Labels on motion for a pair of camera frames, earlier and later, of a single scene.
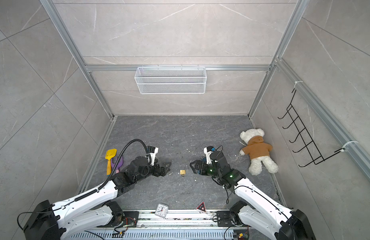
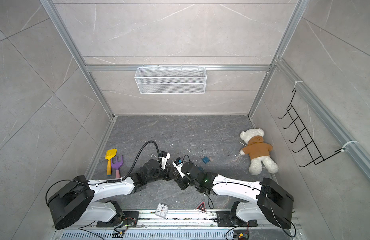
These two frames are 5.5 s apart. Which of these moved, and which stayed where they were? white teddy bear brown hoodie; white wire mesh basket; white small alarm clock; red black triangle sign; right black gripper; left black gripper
Moved: right black gripper; left black gripper
Stayed: red black triangle sign; white wire mesh basket; white small alarm clock; white teddy bear brown hoodie
